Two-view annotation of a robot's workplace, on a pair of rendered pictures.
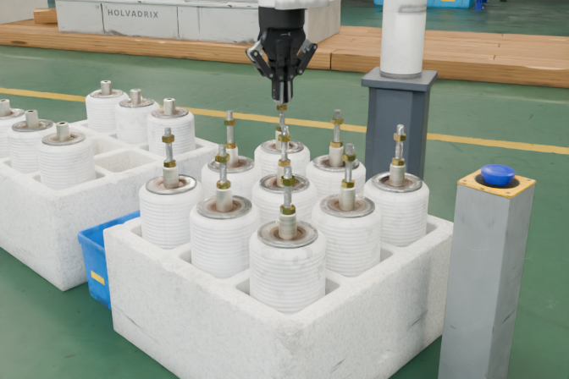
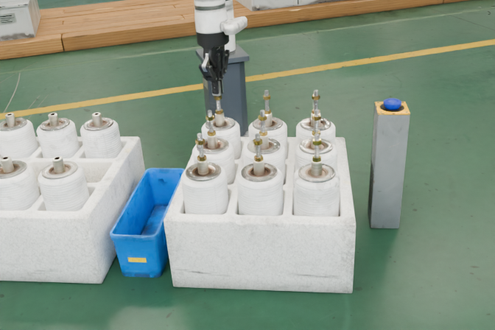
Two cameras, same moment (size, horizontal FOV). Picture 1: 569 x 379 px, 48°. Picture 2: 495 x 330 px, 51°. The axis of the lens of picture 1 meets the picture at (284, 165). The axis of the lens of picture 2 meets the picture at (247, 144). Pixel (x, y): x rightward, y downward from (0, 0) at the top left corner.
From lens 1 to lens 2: 68 cm
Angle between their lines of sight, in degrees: 33
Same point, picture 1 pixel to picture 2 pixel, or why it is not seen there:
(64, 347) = (157, 312)
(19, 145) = (12, 189)
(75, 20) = not seen: outside the picture
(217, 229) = (272, 186)
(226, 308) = (300, 228)
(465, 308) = (386, 178)
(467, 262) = (387, 154)
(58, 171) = (72, 196)
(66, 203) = (93, 216)
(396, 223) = not seen: hidden behind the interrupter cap
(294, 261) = (335, 185)
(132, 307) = (199, 262)
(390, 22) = not seen: hidden behind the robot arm
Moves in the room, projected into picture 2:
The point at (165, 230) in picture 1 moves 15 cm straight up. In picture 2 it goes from (216, 202) to (210, 137)
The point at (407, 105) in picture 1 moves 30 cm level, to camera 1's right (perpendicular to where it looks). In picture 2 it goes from (237, 72) to (306, 51)
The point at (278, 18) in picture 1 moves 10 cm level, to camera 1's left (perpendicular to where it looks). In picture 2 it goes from (220, 39) to (182, 48)
